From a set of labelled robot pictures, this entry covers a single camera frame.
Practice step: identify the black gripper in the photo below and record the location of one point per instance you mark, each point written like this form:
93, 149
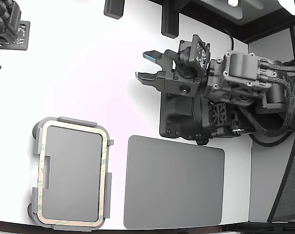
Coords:
181, 85

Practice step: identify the beige adhesive rectangular frame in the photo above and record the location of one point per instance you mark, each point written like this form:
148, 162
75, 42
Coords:
69, 218

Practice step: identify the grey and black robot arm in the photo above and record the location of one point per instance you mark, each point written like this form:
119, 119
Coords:
240, 68

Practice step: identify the grey flat rectangular plate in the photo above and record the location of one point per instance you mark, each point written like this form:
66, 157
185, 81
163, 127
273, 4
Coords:
174, 185

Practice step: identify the black stand foot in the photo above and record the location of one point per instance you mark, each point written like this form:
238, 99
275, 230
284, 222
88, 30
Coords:
170, 19

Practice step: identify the grey stand foot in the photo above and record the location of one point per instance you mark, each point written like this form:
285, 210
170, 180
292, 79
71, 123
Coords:
114, 9

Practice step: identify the black circuit board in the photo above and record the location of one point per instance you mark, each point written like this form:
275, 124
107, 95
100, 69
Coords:
24, 34

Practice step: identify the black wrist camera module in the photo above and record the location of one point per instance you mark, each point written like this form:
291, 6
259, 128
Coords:
198, 54

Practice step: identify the dark shelf frame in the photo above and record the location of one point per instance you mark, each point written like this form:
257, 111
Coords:
259, 17

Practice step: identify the grey frame holder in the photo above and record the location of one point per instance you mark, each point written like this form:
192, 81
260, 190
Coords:
72, 170

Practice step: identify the black camera device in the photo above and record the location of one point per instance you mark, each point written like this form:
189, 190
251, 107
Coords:
4, 24

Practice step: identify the black diagonal enclosure strut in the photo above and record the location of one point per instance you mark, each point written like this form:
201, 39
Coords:
283, 175

